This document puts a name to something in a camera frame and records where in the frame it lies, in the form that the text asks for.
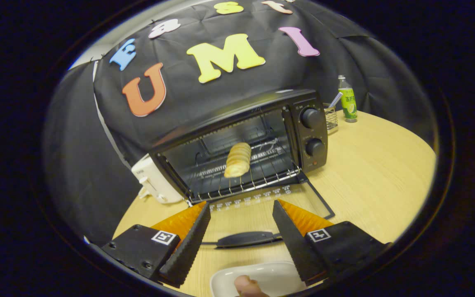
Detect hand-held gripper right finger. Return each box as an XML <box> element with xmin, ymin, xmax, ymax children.
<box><xmin>272</xmin><ymin>200</ymin><xmax>390</xmax><ymax>286</ymax></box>

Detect black toaster oven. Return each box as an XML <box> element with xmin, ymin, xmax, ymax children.
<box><xmin>149</xmin><ymin>89</ymin><xmax>336</xmax><ymax>249</ymax></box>

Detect green drink bottle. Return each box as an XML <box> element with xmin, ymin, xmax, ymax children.
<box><xmin>338</xmin><ymin>75</ymin><xmax>358</xmax><ymax>123</ymax></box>

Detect metal wire basket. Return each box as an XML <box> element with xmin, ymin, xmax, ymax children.
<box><xmin>323</xmin><ymin>103</ymin><xmax>339</xmax><ymax>133</ymax></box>

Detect white rectangular plate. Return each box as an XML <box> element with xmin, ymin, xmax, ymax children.
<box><xmin>210</xmin><ymin>261</ymin><xmax>308</xmax><ymax>297</ymax></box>

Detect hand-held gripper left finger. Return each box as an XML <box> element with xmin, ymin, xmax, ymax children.
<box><xmin>101</xmin><ymin>201</ymin><xmax>212</xmax><ymax>288</ymax></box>

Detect white pop-up toaster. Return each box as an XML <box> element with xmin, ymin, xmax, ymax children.
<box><xmin>131</xmin><ymin>154</ymin><xmax>184</xmax><ymax>204</ymax></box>

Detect yellow bread roll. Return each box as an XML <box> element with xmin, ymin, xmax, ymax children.
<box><xmin>224</xmin><ymin>142</ymin><xmax>252</xmax><ymax>179</ymax></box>

